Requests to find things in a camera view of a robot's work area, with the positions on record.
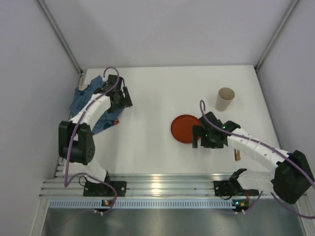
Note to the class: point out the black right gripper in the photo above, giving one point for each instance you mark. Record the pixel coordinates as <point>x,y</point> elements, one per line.
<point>197,135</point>

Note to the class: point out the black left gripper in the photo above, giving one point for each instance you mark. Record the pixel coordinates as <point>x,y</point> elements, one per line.
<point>125,99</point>

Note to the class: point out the red round plastic plate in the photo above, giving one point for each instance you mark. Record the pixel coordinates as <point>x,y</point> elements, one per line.
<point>181,128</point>

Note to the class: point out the blue letter-print cloth napkin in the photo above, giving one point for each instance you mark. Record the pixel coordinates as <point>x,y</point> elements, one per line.
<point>97,116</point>

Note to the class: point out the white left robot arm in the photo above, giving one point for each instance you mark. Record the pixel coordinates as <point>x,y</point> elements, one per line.
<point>77,147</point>

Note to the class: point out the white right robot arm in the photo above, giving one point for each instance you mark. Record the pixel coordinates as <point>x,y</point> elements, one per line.
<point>287,174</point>

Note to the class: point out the copper-coloured fork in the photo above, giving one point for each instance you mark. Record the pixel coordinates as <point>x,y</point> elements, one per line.
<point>235,154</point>

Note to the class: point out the gold ornate spoon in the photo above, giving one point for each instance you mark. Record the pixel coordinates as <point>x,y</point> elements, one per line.
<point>238,157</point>

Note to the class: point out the beige paper cup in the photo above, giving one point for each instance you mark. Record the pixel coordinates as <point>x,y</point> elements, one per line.
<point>224,98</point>

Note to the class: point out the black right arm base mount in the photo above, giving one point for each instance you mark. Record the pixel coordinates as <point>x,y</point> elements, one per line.
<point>231,187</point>

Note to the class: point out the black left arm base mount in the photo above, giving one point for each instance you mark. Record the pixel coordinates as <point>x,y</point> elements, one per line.
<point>92,189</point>

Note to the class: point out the aluminium front rail frame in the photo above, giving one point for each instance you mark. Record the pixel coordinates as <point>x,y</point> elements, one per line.
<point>143,186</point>

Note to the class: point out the left aluminium corner post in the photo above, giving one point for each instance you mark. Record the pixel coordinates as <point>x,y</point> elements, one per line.
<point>58,33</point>

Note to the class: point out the aluminium corner post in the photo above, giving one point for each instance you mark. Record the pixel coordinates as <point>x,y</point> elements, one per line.
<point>58,33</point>
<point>289,11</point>

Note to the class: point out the perforated white cable duct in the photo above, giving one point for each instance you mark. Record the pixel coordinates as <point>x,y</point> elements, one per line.
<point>149,204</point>

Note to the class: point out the right aluminium corner post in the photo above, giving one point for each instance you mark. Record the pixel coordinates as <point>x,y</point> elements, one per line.
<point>289,11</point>

